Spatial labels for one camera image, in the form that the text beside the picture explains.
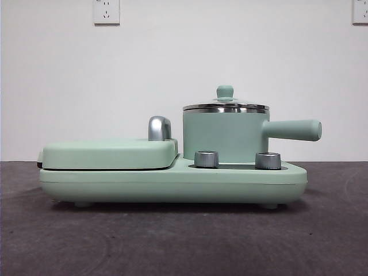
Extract glass lid with green knob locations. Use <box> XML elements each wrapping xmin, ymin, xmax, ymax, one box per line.
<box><xmin>182</xmin><ymin>84</ymin><xmax>269</xmax><ymax>110</ymax></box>

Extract silver control knob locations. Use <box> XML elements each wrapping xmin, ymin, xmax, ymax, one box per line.
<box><xmin>194</xmin><ymin>149</ymin><xmax>219</xmax><ymax>168</ymax></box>
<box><xmin>255</xmin><ymin>151</ymin><xmax>282</xmax><ymax>170</ymax></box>

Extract mint green breakfast machine base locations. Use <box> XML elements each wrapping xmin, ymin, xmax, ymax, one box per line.
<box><xmin>39</xmin><ymin>152</ymin><xmax>308</xmax><ymax>209</ymax></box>

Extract mint green griddle cover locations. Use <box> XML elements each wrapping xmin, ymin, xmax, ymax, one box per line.
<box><xmin>37</xmin><ymin>137</ymin><xmax>179</xmax><ymax>170</ymax></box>

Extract chrome griddle cover handle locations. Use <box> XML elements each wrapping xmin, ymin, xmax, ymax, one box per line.
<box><xmin>147</xmin><ymin>115</ymin><xmax>173</xmax><ymax>142</ymax></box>

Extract mint green pot with handle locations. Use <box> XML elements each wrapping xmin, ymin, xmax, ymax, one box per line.
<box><xmin>182</xmin><ymin>108</ymin><xmax>323</xmax><ymax>162</ymax></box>

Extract white wall socket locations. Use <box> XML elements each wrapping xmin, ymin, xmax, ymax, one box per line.
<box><xmin>352</xmin><ymin>0</ymin><xmax>368</xmax><ymax>25</ymax></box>
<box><xmin>93</xmin><ymin>0</ymin><xmax>121</xmax><ymax>25</ymax></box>

